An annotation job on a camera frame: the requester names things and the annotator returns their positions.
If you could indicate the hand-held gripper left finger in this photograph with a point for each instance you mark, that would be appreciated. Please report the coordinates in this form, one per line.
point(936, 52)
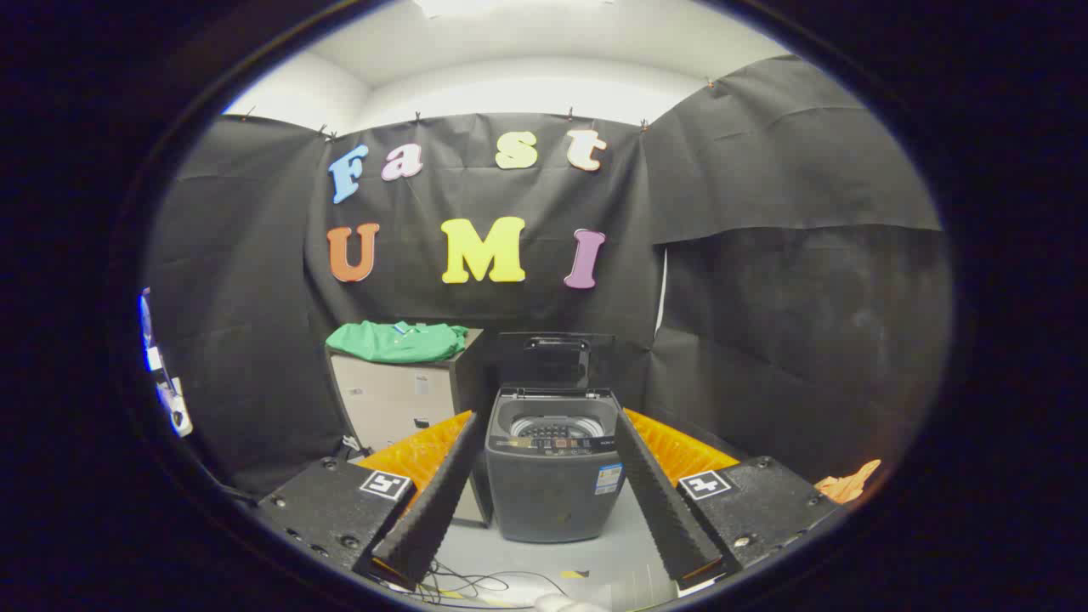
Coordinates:
point(433, 510)

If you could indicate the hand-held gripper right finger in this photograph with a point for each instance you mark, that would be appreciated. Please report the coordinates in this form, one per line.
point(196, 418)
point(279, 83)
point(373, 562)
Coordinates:
point(659, 501)

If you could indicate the grey washing machine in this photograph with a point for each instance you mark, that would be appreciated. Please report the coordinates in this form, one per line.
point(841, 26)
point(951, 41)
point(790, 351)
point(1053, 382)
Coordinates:
point(552, 501)

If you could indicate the green polo shirt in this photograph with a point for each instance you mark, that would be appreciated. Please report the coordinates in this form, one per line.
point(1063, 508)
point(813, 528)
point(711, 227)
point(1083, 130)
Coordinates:
point(391, 344)

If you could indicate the orange cloth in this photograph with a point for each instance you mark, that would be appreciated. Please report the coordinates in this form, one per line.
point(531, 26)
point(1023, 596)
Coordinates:
point(846, 486)

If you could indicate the white and blue object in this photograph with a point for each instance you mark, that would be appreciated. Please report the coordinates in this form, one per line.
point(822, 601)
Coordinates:
point(174, 412)

